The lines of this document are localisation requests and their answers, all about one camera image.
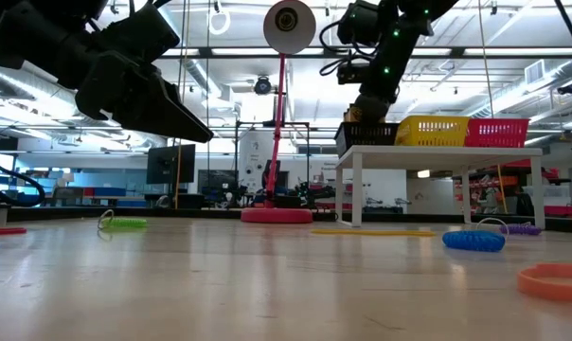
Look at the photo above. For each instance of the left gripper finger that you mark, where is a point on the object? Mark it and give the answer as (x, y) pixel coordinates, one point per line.
(167, 118)

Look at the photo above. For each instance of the yellow green crayon box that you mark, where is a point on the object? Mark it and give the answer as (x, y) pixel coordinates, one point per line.
(350, 116)

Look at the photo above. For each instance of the black plastic basket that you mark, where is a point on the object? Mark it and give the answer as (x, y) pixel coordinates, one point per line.
(366, 137)

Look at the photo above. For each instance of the yellow plastic basket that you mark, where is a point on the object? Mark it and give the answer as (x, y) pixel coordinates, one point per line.
(433, 130)

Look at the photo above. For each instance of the red plastic basket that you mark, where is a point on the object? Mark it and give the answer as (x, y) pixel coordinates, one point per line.
(496, 132)

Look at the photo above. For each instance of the blue coil wristband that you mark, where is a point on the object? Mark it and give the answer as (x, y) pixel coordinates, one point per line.
(473, 241)

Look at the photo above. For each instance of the red rubber band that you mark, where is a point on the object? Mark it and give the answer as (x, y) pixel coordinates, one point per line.
(2, 231)

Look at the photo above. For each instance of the orange rubber band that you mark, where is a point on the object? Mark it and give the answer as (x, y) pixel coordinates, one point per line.
(551, 291)

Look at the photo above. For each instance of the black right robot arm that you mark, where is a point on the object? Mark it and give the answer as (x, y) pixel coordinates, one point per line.
(404, 42)

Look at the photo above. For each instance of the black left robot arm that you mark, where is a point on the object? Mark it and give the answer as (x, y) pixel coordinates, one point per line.
(30, 38)

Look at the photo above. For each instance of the black background robot arm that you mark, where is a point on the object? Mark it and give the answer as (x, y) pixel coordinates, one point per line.
(314, 192)

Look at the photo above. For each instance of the red desk lamp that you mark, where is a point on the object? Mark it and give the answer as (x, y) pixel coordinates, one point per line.
(276, 215)

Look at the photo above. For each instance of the black computer monitor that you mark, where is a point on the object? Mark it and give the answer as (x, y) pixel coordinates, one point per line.
(170, 163)

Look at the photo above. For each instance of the white perforated shelf riser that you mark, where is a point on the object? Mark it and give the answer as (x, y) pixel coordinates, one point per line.
(433, 156)

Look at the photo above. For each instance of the green coil wristband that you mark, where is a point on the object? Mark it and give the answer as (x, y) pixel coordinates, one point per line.
(125, 223)

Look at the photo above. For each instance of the white ceiling air vent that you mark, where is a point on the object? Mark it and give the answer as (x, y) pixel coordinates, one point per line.
(535, 72)

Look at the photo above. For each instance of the purple coil wristband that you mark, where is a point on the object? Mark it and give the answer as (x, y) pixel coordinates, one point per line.
(523, 229)

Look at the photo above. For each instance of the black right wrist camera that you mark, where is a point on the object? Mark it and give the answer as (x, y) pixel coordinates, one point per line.
(354, 73)

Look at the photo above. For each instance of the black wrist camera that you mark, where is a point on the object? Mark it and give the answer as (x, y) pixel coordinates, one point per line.
(139, 33)
(354, 73)

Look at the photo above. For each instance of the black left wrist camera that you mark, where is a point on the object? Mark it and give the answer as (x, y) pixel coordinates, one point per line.
(139, 33)

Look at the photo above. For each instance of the black ceiling-mounted camera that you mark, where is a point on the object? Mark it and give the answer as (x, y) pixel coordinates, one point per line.
(569, 88)
(262, 86)

